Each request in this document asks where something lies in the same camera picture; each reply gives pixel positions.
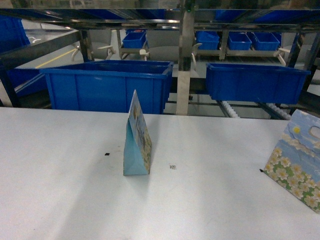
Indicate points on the flower gift bag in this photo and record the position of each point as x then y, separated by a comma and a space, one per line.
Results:
138, 145
294, 163

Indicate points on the steel rack post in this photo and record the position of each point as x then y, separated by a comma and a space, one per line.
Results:
186, 38

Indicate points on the blue bin right of post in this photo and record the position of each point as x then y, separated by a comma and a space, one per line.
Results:
254, 83

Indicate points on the blue bin behind table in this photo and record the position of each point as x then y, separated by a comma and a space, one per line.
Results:
108, 85

